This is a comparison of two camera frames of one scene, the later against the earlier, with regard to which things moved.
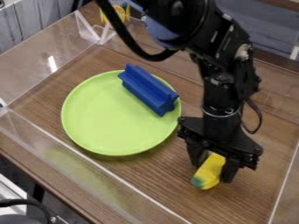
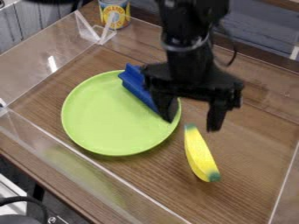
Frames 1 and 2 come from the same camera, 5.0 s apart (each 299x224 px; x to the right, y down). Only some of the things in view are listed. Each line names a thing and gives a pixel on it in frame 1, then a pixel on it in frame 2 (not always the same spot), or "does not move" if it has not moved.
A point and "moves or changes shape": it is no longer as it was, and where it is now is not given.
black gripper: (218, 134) → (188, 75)
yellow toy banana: (207, 176) moves or changes shape
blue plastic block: (148, 89) does not move
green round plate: (108, 120) does not move
